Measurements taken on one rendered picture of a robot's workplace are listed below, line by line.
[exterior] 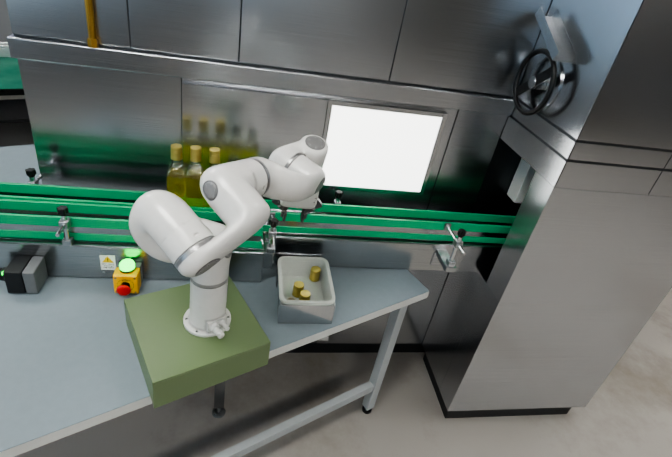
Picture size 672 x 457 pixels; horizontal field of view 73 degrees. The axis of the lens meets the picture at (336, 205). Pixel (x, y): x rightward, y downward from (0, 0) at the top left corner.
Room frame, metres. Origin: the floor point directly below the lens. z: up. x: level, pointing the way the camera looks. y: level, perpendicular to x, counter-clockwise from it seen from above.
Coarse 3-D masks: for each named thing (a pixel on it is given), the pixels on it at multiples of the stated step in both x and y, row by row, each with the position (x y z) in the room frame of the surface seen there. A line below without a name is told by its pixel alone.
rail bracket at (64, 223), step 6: (60, 210) 1.01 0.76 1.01; (66, 210) 1.02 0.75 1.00; (60, 216) 1.02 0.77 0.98; (66, 216) 1.02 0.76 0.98; (60, 222) 1.01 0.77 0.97; (66, 222) 1.01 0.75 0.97; (60, 228) 0.99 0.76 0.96; (66, 228) 1.01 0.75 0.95; (60, 234) 0.97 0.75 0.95; (66, 234) 1.01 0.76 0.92; (66, 240) 1.01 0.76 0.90; (72, 240) 1.02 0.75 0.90
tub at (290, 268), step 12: (288, 264) 1.20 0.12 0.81; (300, 264) 1.21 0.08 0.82; (312, 264) 1.22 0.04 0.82; (324, 264) 1.22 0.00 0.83; (288, 276) 1.19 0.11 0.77; (300, 276) 1.21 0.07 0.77; (324, 276) 1.18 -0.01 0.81; (288, 288) 1.13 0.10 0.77; (312, 288) 1.16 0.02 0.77; (324, 288) 1.14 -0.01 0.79; (288, 300) 1.00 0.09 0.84; (300, 300) 1.01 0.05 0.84; (312, 300) 1.10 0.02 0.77; (324, 300) 1.11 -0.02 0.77
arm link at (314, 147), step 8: (304, 136) 1.03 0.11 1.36; (312, 136) 1.04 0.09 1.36; (288, 144) 0.99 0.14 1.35; (296, 144) 1.00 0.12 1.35; (304, 144) 1.00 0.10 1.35; (312, 144) 1.01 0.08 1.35; (320, 144) 1.02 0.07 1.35; (272, 152) 0.97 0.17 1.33; (280, 152) 0.95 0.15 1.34; (288, 152) 0.96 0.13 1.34; (296, 152) 0.96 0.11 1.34; (304, 152) 0.99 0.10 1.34; (312, 152) 0.99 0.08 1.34; (320, 152) 1.00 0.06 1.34; (272, 160) 0.95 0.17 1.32; (280, 160) 0.94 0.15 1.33; (288, 160) 0.94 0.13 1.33; (312, 160) 0.99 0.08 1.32; (320, 160) 1.00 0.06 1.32
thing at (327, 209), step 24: (0, 192) 1.14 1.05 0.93; (24, 192) 1.16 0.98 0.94; (48, 192) 1.17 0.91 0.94; (72, 192) 1.19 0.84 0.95; (96, 192) 1.21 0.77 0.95; (120, 192) 1.22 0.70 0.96; (144, 192) 1.24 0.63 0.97; (360, 216) 1.42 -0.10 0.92; (384, 216) 1.45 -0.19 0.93; (408, 216) 1.46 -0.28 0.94; (432, 216) 1.49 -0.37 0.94; (456, 216) 1.51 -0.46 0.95; (480, 216) 1.53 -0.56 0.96; (504, 216) 1.56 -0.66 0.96
